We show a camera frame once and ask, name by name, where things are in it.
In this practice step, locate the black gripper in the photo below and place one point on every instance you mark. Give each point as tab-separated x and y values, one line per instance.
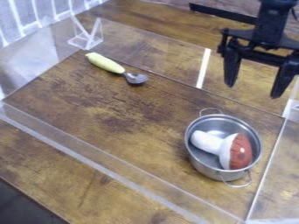
263	44

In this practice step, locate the red white toy mushroom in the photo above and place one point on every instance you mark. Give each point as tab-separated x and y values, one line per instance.
233	149

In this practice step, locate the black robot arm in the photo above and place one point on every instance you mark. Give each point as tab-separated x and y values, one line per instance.
277	3

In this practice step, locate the black strip on table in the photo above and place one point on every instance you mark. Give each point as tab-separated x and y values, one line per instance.
223	14

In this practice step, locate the clear acrylic triangle stand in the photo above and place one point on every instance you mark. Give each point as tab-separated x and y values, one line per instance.
86	39

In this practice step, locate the silver pot with handles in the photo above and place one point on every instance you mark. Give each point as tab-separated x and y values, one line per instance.
214	122

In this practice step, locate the yellow handled metal spoon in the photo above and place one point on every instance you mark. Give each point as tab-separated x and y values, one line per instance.
110	65

